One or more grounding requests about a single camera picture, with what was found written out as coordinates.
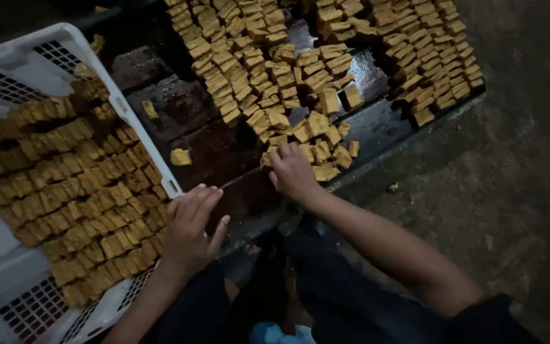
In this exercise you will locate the thin metal knife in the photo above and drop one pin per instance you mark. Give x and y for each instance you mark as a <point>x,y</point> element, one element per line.
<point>241,177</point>

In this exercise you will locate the person's left hand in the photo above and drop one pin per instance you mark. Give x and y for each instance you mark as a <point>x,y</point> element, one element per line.
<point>186,239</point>

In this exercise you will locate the small floor scrap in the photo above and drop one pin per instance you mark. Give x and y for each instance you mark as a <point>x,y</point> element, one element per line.
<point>392,187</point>

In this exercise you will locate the person's right hand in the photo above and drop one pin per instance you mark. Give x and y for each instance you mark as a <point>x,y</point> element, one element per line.
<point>294,174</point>

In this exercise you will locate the layer of tofu in crate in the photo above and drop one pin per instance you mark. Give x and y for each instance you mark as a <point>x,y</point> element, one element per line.
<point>74,191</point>

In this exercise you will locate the light blue sandal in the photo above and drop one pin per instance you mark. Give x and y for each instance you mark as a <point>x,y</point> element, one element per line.
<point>279,333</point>

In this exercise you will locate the heap of cut tofu blocks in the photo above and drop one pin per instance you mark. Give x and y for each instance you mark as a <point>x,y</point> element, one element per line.
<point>275,71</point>

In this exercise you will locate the person's dark trousers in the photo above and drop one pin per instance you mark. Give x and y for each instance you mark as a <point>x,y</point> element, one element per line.
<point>351,296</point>

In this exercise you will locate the single fried tofu piece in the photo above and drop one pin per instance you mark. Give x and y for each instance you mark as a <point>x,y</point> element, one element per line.
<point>150,110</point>
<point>97,43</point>
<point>181,157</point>

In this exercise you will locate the dark metal tray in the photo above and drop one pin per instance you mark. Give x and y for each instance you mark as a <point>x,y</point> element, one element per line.
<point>198,143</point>

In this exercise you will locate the white plastic crate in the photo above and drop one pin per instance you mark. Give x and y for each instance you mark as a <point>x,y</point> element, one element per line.
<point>26,62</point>

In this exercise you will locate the person's foot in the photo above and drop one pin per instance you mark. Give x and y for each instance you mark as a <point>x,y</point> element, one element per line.
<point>252,250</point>

